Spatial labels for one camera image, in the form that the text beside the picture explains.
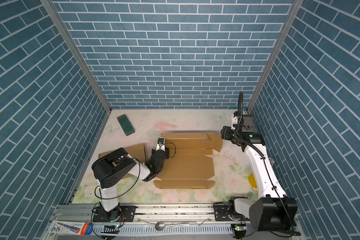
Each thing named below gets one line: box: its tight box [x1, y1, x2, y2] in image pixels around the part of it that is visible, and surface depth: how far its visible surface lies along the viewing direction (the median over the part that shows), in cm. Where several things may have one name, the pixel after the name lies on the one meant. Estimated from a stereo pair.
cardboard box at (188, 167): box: [153, 133, 223, 190], surface depth 89 cm
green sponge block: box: [117, 114, 136, 137], surface depth 111 cm
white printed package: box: [47, 220, 93, 236], surface depth 71 cm
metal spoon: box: [155, 221, 190, 231], surface depth 72 cm
